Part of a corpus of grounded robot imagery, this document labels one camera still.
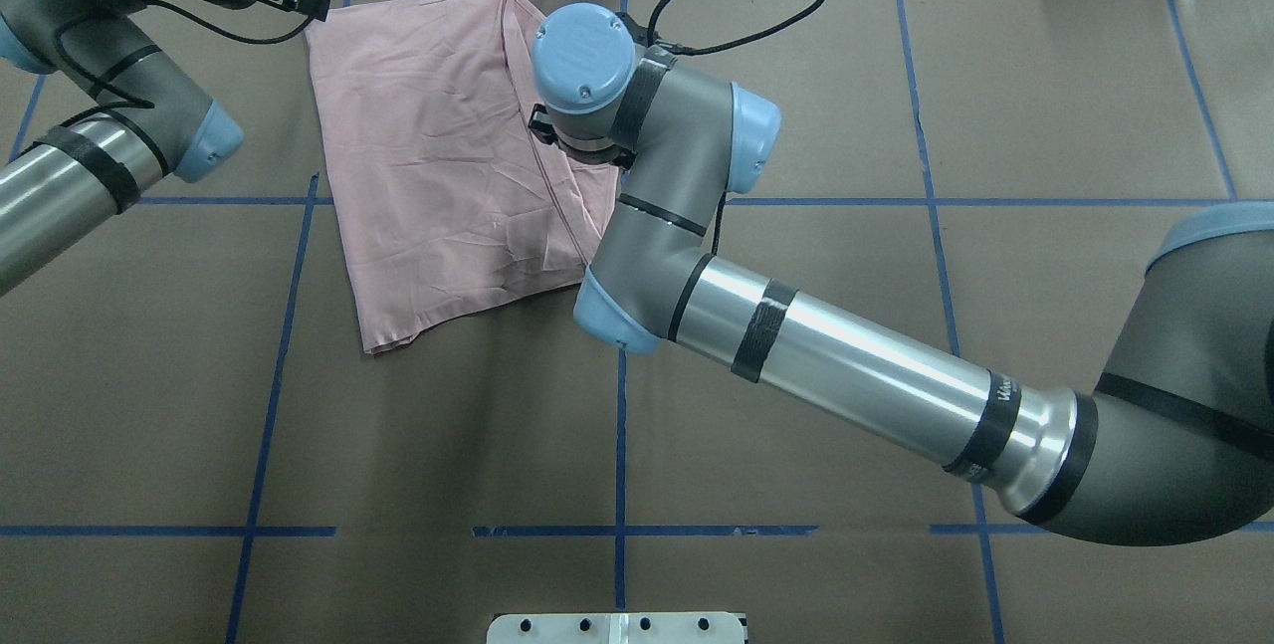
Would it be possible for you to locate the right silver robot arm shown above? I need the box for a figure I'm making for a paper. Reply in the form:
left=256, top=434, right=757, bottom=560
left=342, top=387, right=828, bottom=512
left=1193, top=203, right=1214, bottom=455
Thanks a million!
left=530, top=3, right=1273, bottom=547

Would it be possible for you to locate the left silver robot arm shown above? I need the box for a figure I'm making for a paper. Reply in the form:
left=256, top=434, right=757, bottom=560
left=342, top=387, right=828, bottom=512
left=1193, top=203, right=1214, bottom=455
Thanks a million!
left=1, top=0, right=330, bottom=292

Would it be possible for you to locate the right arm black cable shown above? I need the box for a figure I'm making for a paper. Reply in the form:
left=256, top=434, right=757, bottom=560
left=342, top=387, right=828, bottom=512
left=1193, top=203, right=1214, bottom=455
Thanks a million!
left=645, top=0, right=831, bottom=57

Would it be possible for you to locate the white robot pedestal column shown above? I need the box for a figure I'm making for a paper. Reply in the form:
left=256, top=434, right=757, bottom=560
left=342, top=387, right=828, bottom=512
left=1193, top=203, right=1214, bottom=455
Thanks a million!
left=484, top=611, right=749, bottom=643

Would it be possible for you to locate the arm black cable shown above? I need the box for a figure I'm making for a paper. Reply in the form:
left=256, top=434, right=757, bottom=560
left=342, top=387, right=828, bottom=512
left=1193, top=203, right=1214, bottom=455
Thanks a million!
left=55, top=0, right=329, bottom=112
left=645, top=0, right=831, bottom=57

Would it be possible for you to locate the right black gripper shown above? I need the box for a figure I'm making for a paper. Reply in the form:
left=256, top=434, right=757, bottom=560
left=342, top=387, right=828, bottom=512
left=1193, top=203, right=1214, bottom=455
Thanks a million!
left=527, top=105, right=636, bottom=171

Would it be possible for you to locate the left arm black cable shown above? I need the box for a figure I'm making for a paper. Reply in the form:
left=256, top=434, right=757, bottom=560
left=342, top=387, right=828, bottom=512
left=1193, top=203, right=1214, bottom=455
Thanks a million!
left=55, top=0, right=329, bottom=112

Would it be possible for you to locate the pink Snoopy t-shirt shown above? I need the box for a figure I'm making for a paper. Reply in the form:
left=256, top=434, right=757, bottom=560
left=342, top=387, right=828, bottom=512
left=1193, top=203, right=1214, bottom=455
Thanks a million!
left=306, top=0, right=618, bottom=355

